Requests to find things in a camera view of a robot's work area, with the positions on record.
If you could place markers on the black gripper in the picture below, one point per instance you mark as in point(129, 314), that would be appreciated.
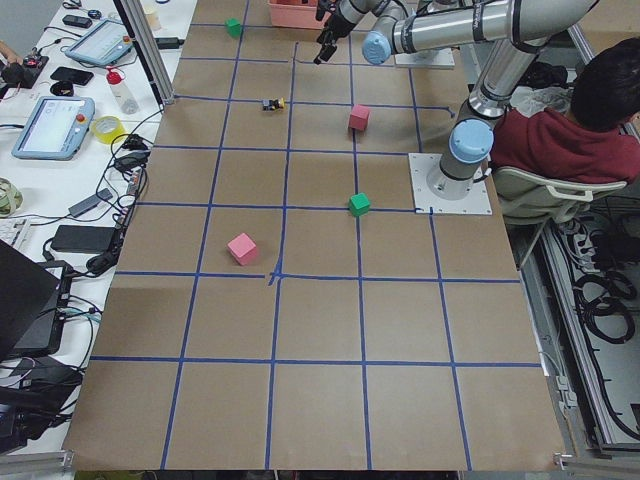
point(336, 25)

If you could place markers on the yellow push button switch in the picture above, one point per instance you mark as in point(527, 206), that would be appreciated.
point(273, 104)

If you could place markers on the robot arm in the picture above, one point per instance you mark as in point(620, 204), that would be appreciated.
point(516, 30)
point(377, 48)

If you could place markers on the pink plastic bin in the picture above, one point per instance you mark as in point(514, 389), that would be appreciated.
point(294, 14)

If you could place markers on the pink cube centre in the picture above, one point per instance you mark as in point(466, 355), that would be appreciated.
point(359, 117)

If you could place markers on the pink cube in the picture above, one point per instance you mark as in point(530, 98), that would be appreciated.
point(243, 249)
point(359, 117)

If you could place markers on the green cube far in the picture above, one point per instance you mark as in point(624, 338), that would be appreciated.
point(233, 27)

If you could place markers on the green cube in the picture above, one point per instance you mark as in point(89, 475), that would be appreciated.
point(359, 204)
point(233, 27)

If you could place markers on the green cube near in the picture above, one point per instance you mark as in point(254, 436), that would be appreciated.
point(359, 204)

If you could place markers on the black power brick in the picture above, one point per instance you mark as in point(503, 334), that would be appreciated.
point(166, 43)

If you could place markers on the red cap squeeze bottle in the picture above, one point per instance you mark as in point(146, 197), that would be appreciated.
point(121, 92)

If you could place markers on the pink cube far left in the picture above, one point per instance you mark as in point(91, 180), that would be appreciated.
point(243, 249)

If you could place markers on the teach pendant far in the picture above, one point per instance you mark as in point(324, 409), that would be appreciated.
point(104, 44)

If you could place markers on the teach pendant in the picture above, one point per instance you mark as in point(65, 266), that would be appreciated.
point(55, 129)
point(104, 44)

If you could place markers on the yellow tape roll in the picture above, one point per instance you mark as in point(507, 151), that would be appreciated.
point(108, 129)

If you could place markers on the person in red hoodie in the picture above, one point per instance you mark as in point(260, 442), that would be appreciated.
point(584, 144)

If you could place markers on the office chair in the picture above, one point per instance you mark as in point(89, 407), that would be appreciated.
point(529, 199)

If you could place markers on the black smartphone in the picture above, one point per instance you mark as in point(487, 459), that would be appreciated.
point(75, 76)

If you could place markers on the teach pendant near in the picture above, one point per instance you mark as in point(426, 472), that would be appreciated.
point(55, 129)

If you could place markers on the black power adapter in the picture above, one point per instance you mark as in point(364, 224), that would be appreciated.
point(82, 239)

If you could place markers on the black laptop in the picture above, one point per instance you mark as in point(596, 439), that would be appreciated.
point(33, 296)

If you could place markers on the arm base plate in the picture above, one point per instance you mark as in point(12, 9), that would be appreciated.
point(442, 59)
point(435, 193)

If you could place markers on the aluminium frame post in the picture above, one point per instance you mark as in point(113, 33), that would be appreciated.
point(133, 18)

